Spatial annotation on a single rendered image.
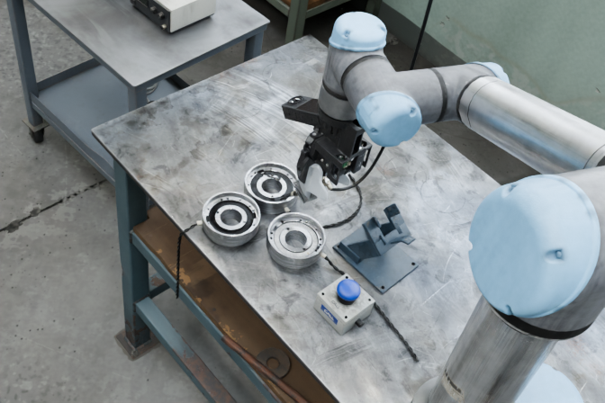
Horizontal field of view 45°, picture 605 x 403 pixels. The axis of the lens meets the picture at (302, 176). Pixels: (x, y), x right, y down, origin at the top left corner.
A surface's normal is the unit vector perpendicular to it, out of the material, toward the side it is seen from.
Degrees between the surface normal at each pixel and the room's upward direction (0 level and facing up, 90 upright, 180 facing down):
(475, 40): 90
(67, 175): 0
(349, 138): 90
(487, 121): 86
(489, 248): 82
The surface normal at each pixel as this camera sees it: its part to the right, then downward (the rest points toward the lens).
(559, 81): -0.74, 0.42
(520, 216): -0.92, 0.07
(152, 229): 0.14, -0.67
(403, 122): 0.32, 0.72
